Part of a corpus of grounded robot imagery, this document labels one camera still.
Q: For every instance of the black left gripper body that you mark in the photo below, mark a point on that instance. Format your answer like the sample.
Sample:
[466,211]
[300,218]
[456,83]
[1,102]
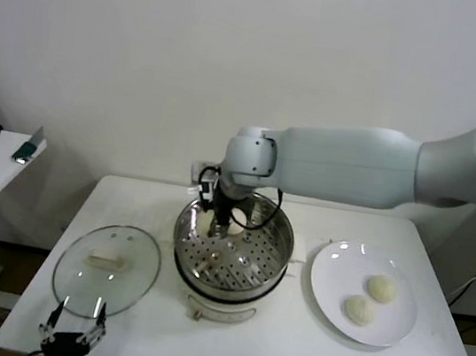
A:
[65,345]

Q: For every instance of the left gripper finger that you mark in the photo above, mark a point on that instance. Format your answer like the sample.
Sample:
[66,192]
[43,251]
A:
[48,329]
[98,329]

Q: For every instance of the round glass pot lid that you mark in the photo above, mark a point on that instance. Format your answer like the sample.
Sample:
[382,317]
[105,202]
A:
[114,285]

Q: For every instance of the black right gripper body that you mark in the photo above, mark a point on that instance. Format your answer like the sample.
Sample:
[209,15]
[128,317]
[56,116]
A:
[223,207]

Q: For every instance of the stainless steel steamer basket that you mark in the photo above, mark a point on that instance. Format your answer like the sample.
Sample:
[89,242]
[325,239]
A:
[252,261]

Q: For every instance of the white steamed baozi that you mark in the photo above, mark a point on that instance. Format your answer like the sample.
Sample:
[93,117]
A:
[359,311]
[381,290]
[204,226]
[237,227]

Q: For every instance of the large white plate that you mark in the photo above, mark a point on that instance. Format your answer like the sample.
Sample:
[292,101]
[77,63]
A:
[393,335]

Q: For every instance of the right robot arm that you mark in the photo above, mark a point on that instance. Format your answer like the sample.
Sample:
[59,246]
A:
[347,167]

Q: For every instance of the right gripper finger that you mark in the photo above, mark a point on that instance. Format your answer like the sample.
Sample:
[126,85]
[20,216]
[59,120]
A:
[211,228]
[222,230]

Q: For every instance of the white electric cooker base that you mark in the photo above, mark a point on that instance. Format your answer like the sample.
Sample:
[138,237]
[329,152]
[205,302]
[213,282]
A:
[218,311]

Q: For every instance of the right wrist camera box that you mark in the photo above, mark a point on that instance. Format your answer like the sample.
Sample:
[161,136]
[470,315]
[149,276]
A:
[197,172]

